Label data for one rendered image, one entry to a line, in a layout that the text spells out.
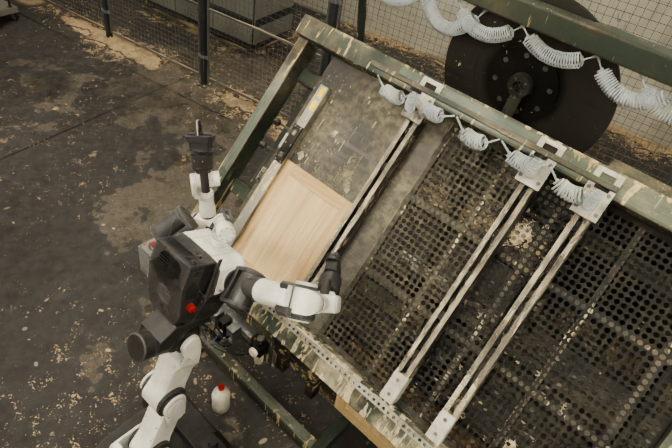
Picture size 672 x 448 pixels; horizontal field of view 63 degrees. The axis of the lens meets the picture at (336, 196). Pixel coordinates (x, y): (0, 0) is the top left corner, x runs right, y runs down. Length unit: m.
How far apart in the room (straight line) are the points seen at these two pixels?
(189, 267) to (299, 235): 0.71
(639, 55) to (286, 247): 1.62
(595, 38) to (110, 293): 3.05
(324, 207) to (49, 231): 2.35
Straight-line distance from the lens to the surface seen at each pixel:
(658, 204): 2.17
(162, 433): 2.80
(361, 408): 2.39
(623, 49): 2.38
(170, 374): 2.50
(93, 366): 3.53
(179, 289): 2.05
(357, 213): 2.38
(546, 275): 2.17
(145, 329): 2.29
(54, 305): 3.85
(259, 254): 2.65
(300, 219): 2.56
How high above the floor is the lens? 2.88
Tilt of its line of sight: 39 degrees down
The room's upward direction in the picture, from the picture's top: 11 degrees clockwise
